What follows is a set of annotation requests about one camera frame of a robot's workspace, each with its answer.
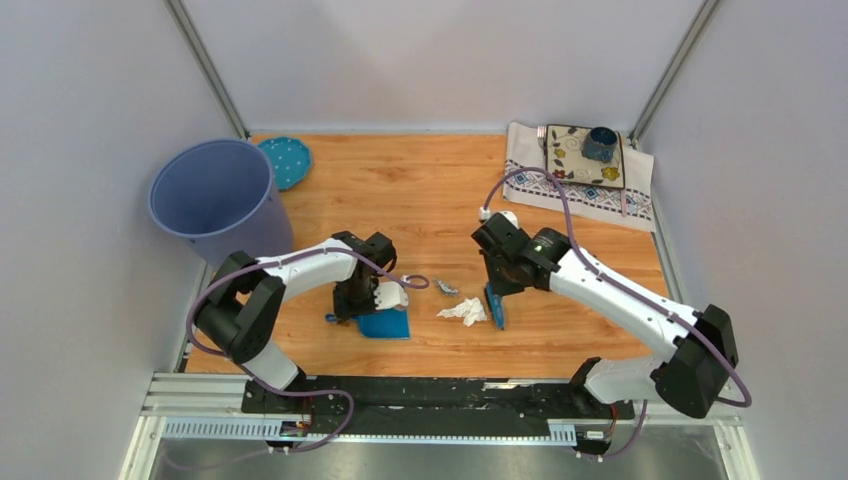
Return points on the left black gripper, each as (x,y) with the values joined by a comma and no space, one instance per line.
(344,312)

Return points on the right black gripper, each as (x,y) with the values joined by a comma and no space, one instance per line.
(499,288)

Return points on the blue plastic dustpan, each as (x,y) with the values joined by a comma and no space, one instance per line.
(384,324)

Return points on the blue hand brush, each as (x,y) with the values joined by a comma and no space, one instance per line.
(495,305)

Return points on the grey white paper scrap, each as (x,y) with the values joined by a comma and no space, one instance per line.
(470,311)

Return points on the small grey paper scrap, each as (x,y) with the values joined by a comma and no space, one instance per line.
(446,288)

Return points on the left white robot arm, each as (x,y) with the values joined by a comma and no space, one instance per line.
(238,311)

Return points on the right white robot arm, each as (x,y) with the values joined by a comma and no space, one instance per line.
(692,351)

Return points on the square floral plate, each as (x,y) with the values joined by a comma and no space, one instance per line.
(563,159)

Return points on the white patterned cloth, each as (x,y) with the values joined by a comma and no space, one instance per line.
(631,206)

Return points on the dark blue mug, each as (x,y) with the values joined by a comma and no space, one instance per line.
(600,144)

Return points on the teal polka dot plate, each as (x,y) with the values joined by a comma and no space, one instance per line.
(290,158)

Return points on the lavender plastic waste bin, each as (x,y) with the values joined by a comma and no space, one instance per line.
(220,196)

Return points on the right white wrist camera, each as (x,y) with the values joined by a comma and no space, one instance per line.
(485,214)

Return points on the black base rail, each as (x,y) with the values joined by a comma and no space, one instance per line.
(434,406)

